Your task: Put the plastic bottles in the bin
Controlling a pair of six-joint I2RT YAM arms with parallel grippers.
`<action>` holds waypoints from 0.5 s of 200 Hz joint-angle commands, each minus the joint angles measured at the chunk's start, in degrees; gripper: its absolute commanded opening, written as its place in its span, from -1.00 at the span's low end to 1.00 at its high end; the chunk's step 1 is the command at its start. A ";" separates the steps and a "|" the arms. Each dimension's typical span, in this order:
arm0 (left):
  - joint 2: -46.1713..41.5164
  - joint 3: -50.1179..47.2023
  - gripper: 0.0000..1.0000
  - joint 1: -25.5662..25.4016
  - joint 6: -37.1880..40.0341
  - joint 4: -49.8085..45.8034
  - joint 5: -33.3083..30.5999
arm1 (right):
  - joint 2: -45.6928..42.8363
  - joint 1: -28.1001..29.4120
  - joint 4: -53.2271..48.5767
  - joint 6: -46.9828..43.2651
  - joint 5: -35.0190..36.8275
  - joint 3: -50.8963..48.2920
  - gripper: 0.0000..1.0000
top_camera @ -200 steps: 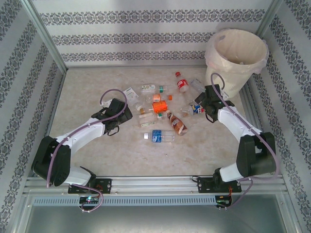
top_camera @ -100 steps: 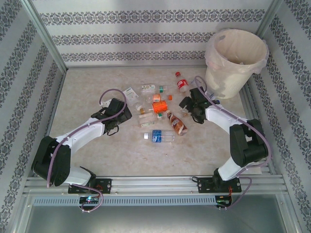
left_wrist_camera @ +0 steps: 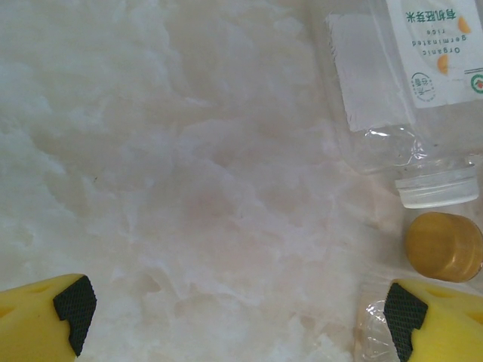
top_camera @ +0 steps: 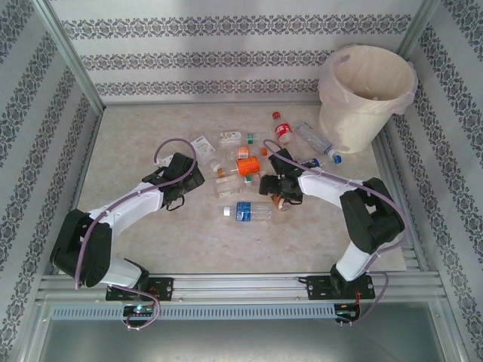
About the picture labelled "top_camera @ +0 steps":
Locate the aluminium frame post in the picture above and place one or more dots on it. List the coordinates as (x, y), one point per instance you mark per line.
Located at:
(69, 53)
(417, 26)

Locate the clear ribbed blue cap bottle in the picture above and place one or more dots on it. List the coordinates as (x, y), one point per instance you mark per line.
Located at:
(313, 139)

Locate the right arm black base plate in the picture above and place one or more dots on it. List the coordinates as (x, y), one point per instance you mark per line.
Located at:
(320, 288)

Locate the grey metal panel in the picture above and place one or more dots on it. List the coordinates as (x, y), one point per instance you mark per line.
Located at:
(241, 343)

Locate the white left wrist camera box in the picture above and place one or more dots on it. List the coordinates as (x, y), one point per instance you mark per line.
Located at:
(163, 160)

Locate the brown juice bottle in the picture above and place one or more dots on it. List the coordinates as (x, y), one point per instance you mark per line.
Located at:
(283, 204)

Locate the orange NFC label bottle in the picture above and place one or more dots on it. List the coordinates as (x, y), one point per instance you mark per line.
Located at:
(248, 166)

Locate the aluminium mounting rail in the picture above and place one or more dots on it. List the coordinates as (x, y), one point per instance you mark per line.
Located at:
(241, 286)

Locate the white ribbed plastic bin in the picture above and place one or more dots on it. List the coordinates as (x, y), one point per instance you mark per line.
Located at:
(351, 128)

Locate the white label white cap bottle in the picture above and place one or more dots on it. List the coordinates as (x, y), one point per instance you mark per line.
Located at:
(202, 147)

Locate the green and white label bottle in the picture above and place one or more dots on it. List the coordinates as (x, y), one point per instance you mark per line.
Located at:
(230, 135)

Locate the orange barcode label bottle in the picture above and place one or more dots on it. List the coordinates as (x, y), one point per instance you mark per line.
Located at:
(243, 152)

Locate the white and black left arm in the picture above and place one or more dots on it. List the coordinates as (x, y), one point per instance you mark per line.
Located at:
(128, 205)

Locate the translucent plastic bin liner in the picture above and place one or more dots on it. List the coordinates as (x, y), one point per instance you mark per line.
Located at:
(370, 75)

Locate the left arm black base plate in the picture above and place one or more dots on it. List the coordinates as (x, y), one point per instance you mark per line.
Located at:
(162, 288)

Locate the red cap cola bottle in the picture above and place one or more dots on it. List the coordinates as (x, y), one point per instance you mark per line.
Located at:
(283, 130)

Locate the small blue cap bottle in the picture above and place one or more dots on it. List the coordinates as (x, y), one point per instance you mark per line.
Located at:
(316, 162)

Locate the blue label water bottle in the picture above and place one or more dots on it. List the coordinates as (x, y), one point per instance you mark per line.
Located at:
(244, 211)

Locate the clear green cap bottle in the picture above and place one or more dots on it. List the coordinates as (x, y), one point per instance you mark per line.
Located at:
(228, 186)

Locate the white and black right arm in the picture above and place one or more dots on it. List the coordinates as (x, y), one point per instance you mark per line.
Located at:
(324, 188)

